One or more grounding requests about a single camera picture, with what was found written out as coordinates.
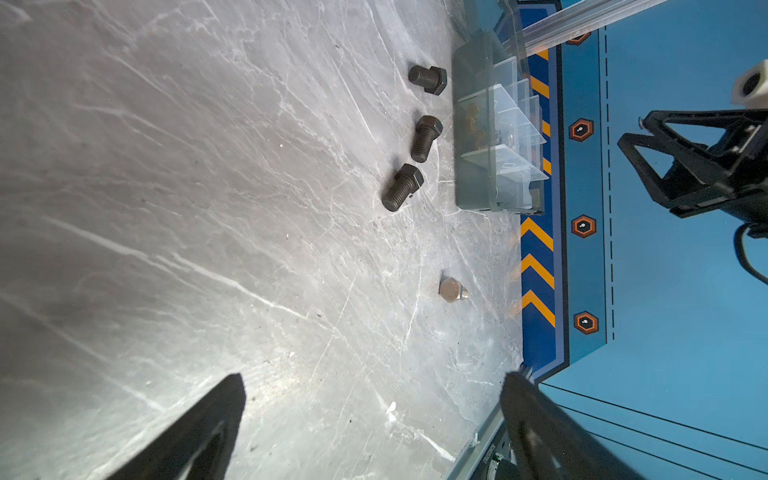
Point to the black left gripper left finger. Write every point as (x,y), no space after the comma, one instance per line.
(199,445)

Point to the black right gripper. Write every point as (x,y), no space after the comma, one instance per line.
(729,175)

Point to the silver bolt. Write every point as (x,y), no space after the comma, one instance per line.
(451,290)

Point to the grey plastic organizer box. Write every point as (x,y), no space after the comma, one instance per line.
(498,141)

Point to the aluminium front rail frame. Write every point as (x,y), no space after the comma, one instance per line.
(489,444)

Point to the aluminium corner post right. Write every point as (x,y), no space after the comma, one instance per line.
(578,19)

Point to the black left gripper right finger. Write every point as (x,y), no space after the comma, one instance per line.
(547,443)

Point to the black hex bolt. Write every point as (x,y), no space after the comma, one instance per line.
(408,180)
(428,129)
(432,80)

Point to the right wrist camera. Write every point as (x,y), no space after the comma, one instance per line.
(750,90)

